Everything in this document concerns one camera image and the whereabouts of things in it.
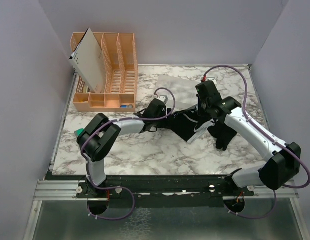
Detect black white boxer briefs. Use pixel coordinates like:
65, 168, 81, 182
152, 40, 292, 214
157, 106, 215, 144

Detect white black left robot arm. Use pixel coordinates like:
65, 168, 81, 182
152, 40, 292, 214
76, 95, 170, 198

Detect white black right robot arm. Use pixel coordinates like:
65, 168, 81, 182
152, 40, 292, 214
195, 80, 301, 196

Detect blue clips in organizer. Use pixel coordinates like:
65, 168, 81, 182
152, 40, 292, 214
120, 104, 134, 109

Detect clear plastic box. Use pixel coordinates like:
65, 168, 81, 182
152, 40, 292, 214
155, 75, 200, 110

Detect black folded garment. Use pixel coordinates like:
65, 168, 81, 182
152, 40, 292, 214
207, 121, 237, 151

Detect orange plastic desk organizer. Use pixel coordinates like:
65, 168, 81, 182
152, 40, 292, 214
72, 32, 138, 113

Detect green eraser block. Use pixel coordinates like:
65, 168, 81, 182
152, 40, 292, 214
74, 128, 84, 137

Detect white booklet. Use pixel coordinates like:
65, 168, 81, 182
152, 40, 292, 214
69, 28, 106, 93

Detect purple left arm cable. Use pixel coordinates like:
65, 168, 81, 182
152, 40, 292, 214
80, 87, 176, 222

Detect aluminium frame rail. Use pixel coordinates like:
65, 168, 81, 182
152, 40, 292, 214
33, 180, 108, 202

